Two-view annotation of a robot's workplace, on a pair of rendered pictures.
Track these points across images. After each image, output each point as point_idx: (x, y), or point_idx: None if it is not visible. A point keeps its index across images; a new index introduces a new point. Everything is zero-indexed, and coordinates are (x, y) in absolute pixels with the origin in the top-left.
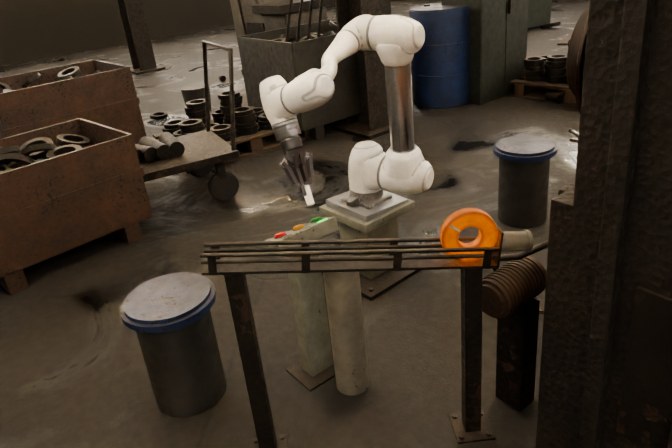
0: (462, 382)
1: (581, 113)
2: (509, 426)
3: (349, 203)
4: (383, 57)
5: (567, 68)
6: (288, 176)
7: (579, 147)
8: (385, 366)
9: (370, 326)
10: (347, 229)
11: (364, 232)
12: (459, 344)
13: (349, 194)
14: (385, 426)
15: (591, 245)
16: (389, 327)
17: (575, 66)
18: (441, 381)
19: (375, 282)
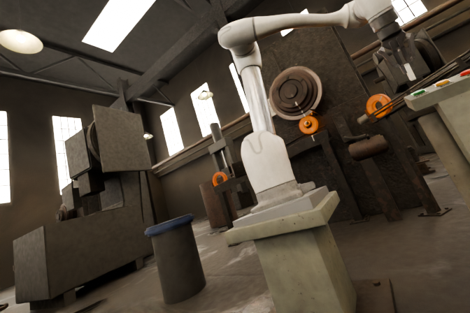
0: (422, 182)
1: (354, 71)
2: (415, 212)
3: (308, 189)
4: (259, 58)
5: (306, 84)
6: (414, 46)
7: (358, 79)
8: (454, 237)
9: (428, 263)
10: (322, 239)
11: (339, 200)
12: (379, 238)
13: (291, 189)
14: None
15: None
16: (410, 257)
17: (307, 84)
18: (422, 226)
19: (358, 290)
